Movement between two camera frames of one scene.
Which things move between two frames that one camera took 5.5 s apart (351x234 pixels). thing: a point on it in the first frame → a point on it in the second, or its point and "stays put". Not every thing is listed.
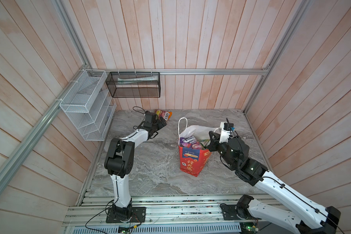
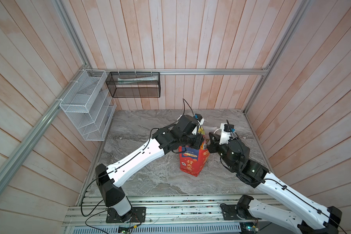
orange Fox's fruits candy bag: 166,115 → 203,146
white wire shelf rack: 89,106 stays put
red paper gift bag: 193,161 stays put
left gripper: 160,126 → 196,144
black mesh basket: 134,84 stays put
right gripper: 215,139 stays put
